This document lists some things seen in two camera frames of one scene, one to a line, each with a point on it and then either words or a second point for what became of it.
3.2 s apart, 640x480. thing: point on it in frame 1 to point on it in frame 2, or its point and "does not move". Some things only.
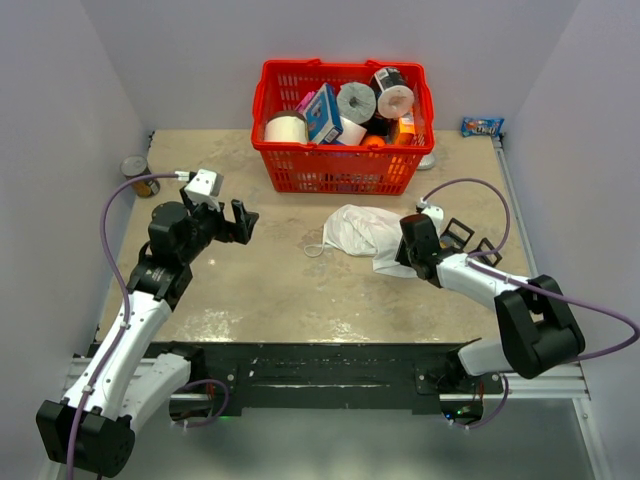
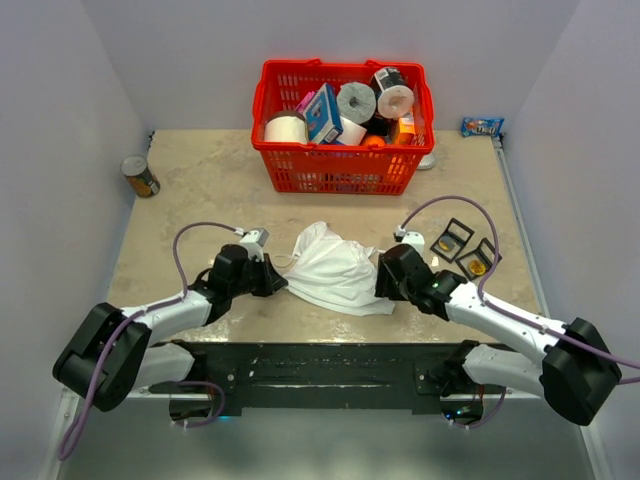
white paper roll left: (286, 126) does not move
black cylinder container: (391, 76) does not move
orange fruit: (374, 140) does not move
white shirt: (362, 230) to (335, 273)
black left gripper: (238, 231) to (271, 281)
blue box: (323, 117) does not move
